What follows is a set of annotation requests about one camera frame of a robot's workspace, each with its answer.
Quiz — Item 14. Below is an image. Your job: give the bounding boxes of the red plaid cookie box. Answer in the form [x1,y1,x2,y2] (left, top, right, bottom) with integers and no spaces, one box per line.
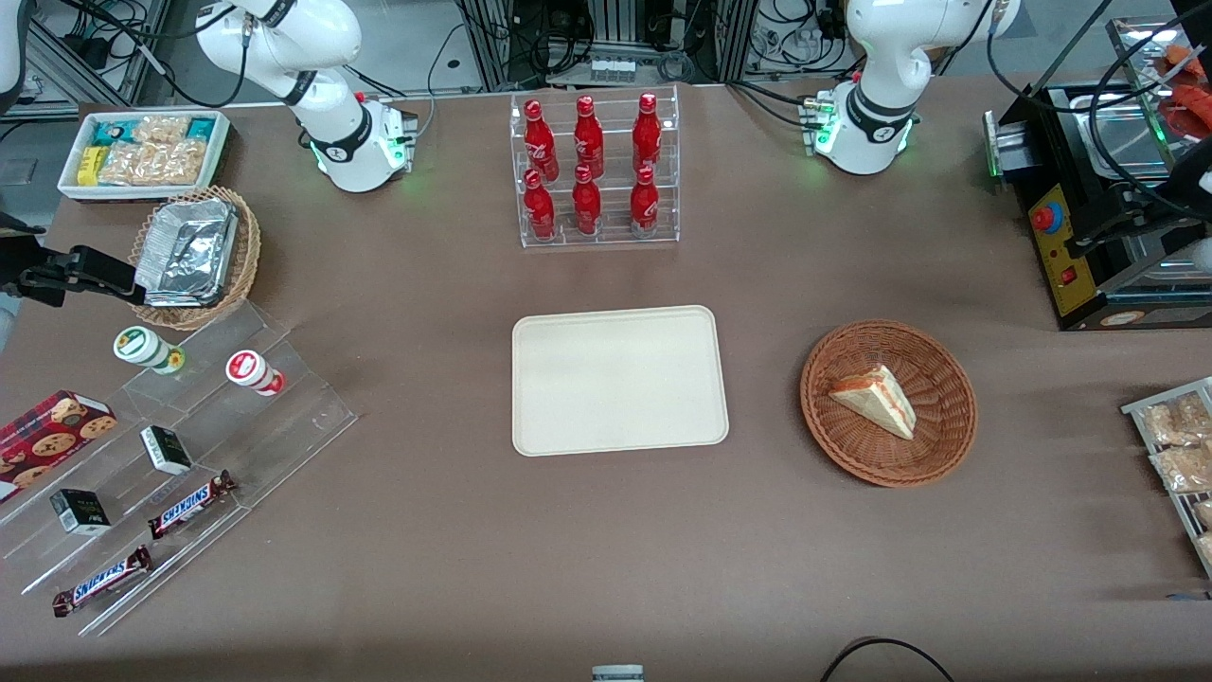
[0,389,119,504]

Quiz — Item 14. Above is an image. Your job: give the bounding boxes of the black sealing machine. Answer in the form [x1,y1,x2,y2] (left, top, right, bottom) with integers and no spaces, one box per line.
[983,80,1212,332]

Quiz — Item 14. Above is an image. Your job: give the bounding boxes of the beige plastic tray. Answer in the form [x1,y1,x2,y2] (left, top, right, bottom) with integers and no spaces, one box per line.
[511,304,731,458]

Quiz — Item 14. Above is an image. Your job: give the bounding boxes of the clear acrylic stepped shelf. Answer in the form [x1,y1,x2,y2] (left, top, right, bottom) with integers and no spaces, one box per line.
[0,298,360,638]

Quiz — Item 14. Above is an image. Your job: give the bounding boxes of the clear cracker packet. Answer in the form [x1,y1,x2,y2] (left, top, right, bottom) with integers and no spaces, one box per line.
[98,140,207,187]
[131,115,190,146]

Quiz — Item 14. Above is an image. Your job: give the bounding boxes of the green lid yogurt cup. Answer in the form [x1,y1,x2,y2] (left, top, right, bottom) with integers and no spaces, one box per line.
[113,325,187,376]

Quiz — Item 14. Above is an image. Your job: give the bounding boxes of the Snickers chocolate bar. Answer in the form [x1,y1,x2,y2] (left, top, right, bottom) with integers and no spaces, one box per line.
[51,546,155,619]
[147,470,239,542]

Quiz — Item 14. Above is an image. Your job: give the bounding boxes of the white rectangular snack bin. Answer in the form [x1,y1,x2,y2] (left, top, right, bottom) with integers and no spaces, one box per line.
[57,109,233,205]

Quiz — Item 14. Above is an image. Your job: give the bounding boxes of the light wicker basket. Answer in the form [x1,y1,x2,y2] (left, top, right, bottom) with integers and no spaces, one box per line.
[127,185,262,332]

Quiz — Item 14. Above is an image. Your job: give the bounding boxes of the red lid yogurt cup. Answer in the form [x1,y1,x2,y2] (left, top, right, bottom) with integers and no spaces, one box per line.
[224,350,286,398]

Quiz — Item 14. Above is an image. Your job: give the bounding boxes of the black looping cable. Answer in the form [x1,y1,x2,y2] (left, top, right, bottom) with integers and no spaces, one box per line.
[1084,9,1212,205]

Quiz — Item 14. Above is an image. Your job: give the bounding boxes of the red cola bottle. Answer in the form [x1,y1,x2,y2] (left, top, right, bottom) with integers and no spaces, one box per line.
[524,99,561,183]
[629,166,661,239]
[571,165,603,238]
[523,169,558,242]
[632,92,664,177]
[573,95,606,181]

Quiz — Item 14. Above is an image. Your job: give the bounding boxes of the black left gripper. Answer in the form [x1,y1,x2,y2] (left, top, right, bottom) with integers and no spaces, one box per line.
[1068,140,1212,262]

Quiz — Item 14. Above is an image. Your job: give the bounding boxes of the aluminium frame rack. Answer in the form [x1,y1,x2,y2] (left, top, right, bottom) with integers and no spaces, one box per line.
[454,0,758,93]

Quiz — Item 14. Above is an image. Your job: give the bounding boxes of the white power strip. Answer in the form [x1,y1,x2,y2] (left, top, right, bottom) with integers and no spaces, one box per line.
[587,54,664,85]

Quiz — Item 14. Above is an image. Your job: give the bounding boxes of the metal wire snack tray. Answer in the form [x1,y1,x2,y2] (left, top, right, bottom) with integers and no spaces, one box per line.
[1121,376,1212,581]

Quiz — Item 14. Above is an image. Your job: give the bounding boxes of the brown wicker basket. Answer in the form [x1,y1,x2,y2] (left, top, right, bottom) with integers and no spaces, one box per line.
[799,319,979,490]

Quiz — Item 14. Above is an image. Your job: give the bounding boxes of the clear acrylic bottle rack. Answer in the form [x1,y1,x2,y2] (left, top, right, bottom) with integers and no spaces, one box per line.
[508,84,682,250]

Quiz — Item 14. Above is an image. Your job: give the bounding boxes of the triangular sandwich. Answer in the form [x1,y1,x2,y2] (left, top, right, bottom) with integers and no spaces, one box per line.
[828,364,918,442]

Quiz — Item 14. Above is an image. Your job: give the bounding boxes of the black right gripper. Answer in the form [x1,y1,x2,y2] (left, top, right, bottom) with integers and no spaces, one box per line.
[0,213,139,309]

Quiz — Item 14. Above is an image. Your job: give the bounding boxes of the aluminium foil container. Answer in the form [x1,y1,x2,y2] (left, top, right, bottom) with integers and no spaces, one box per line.
[134,197,239,309]

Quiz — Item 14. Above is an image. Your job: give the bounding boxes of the small black box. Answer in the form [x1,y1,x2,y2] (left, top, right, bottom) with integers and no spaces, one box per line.
[48,488,113,538]
[139,425,194,476]

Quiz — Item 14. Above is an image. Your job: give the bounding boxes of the black floor cable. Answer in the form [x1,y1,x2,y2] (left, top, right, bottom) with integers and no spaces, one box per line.
[818,637,958,682]

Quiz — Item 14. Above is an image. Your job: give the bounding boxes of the red sausages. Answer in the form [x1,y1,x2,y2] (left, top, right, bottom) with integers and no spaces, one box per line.
[1157,42,1212,141]

